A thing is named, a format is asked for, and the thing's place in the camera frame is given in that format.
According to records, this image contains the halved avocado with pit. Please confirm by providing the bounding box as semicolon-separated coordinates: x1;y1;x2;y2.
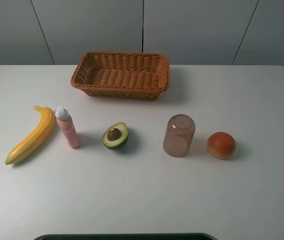
102;122;129;150

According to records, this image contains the brown wicker basket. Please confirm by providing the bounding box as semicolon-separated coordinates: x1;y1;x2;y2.
70;51;170;100

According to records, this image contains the pink bottle white cap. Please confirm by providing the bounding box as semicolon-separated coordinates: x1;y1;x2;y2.
55;106;80;149

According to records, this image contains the red orange tomato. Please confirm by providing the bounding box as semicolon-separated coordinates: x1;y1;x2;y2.
207;132;236;160

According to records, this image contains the yellow banana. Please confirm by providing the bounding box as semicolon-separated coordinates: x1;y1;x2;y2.
5;105;56;165

